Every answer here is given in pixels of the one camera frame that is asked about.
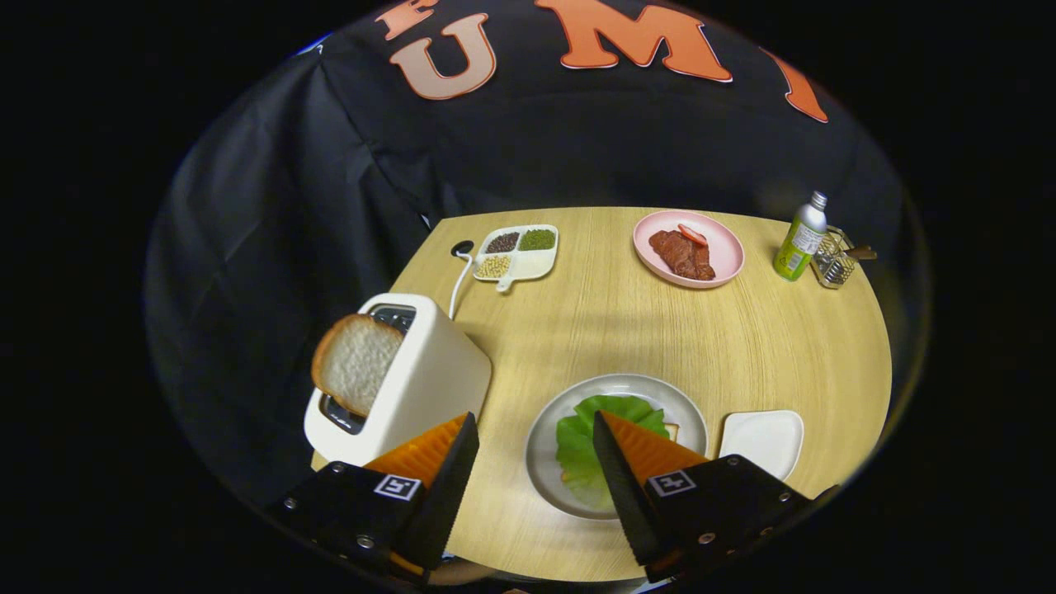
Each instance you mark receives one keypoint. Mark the white toaster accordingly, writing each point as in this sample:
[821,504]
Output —
[429,388]

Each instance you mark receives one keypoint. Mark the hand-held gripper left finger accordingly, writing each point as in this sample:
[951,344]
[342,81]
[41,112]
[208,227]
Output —
[441,495]

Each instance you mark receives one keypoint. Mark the white divided dish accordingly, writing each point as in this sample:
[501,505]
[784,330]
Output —
[536,262]

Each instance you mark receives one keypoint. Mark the white square plate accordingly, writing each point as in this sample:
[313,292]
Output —
[763,441]

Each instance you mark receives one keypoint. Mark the dark brown beans heap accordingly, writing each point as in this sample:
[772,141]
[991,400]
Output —
[502,242]

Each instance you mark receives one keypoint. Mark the green lettuce leaf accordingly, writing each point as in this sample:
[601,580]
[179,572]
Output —
[577,445]

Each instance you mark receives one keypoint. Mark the red meat pieces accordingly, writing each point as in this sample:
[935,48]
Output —
[681,256]

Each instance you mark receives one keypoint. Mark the metal mesh holder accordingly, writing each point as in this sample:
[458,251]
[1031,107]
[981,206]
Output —
[833,264]

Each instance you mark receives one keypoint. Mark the green label bottle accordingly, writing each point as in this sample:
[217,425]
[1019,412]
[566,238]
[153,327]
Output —
[799,243]

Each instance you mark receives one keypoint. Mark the red tomato slice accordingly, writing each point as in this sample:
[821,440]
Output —
[692,234]

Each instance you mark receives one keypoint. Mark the grey round plate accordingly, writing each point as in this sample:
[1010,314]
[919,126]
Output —
[544,462]

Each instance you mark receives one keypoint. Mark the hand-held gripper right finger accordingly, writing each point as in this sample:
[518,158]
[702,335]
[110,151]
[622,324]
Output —
[627,495]

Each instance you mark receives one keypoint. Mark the bread slice on plate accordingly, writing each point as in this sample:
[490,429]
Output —
[672,431]

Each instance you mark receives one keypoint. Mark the yellow beans heap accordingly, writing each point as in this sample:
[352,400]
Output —
[493,266]

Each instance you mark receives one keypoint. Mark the pink round plate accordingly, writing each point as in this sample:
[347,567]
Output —
[726,247]

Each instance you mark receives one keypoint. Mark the green beans heap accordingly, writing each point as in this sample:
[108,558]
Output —
[537,239]

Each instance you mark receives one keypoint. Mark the black backdrop cloth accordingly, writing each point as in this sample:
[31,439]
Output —
[561,140]

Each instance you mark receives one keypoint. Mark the toasted bread slice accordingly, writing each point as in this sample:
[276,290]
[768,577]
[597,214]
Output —
[356,363]

